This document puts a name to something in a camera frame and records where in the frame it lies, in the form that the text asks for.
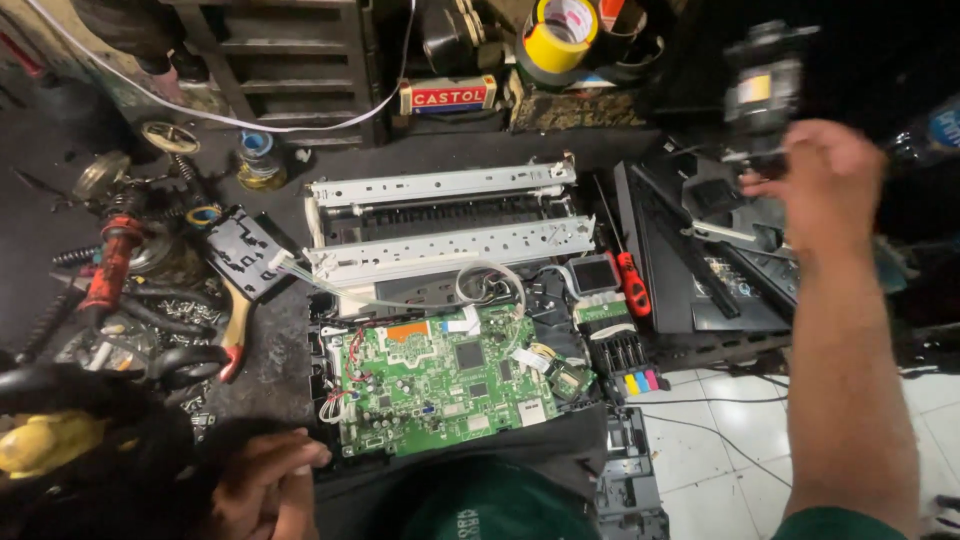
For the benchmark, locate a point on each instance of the person's right hand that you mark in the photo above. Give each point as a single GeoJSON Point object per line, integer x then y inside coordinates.
{"type": "Point", "coordinates": [832, 187]}

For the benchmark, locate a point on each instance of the person's left hand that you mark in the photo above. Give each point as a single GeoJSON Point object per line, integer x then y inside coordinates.
{"type": "Point", "coordinates": [259, 495]}

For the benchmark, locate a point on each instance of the person's right fingers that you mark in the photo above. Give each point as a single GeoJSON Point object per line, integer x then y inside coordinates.
{"type": "Point", "coordinates": [761, 184]}

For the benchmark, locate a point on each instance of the person's left fingers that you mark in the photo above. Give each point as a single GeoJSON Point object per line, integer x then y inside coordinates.
{"type": "Point", "coordinates": [289, 452]}

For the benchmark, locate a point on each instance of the black printer motor part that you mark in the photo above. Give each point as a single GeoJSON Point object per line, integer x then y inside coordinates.
{"type": "Point", "coordinates": [761, 90]}

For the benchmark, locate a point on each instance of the black printer cover panel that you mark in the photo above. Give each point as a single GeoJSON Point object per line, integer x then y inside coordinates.
{"type": "Point", "coordinates": [675, 262]}

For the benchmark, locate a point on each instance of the green main circuit board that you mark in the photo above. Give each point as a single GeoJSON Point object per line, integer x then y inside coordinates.
{"type": "Point", "coordinates": [442, 382]}

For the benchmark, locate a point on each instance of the heap of screws and springs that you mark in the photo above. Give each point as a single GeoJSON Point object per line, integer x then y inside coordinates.
{"type": "Point", "coordinates": [176, 311]}

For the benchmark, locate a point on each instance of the clear plastic bottle blue label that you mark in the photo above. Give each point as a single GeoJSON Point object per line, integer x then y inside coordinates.
{"type": "Point", "coordinates": [937, 124]}

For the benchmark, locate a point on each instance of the black tape rolls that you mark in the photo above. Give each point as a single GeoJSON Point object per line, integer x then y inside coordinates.
{"type": "Point", "coordinates": [630, 45]}

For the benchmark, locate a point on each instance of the small grey display module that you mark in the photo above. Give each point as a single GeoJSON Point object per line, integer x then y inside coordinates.
{"type": "Point", "coordinates": [592, 274]}

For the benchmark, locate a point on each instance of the dark patterned box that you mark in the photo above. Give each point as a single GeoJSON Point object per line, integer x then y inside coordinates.
{"type": "Point", "coordinates": [570, 109]}

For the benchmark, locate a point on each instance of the black plastic plate with connector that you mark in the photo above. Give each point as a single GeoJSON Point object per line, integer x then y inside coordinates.
{"type": "Point", "coordinates": [240, 251]}

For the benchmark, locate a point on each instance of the person's green clothing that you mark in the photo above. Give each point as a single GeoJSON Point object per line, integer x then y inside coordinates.
{"type": "Point", "coordinates": [495, 510]}

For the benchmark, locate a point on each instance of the black ink cartridge carriage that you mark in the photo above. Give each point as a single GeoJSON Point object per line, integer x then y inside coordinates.
{"type": "Point", "coordinates": [615, 349]}

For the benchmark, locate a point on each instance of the yellow plastic object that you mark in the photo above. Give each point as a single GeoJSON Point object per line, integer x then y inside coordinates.
{"type": "Point", "coordinates": [45, 442]}

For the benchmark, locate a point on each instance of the black printer base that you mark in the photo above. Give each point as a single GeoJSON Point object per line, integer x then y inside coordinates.
{"type": "Point", "coordinates": [551, 315]}

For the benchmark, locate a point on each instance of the yellow tape roll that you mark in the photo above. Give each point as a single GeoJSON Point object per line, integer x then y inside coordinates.
{"type": "Point", "coordinates": [551, 49]}

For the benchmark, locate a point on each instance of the small green circuit board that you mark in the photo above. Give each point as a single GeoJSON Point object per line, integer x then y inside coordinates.
{"type": "Point", "coordinates": [568, 377]}

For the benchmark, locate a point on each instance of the blue capped glass bottle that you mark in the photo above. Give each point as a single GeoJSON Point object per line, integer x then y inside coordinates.
{"type": "Point", "coordinates": [260, 161]}

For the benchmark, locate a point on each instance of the black plastic printer tray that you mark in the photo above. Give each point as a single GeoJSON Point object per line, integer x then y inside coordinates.
{"type": "Point", "coordinates": [630, 480]}

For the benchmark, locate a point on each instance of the red and white box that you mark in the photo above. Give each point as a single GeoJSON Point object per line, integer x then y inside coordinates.
{"type": "Point", "coordinates": [448, 95]}

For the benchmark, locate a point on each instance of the round metal disc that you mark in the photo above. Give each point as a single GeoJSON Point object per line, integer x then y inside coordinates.
{"type": "Point", "coordinates": [101, 174]}

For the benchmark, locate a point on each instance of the brass coloured wheel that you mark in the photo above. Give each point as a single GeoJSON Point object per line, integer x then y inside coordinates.
{"type": "Point", "coordinates": [170, 138]}

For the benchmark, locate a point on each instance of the black round container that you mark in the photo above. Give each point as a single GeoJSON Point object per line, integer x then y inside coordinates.
{"type": "Point", "coordinates": [450, 34]}

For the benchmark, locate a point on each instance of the black slatted rack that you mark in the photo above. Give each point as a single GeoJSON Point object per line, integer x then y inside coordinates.
{"type": "Point", "coordinates": [292, 67]}

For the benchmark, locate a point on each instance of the grey metal printer frame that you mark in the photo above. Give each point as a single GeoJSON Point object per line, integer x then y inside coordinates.
{"type": "Point", "coordinates": [450, 240]}

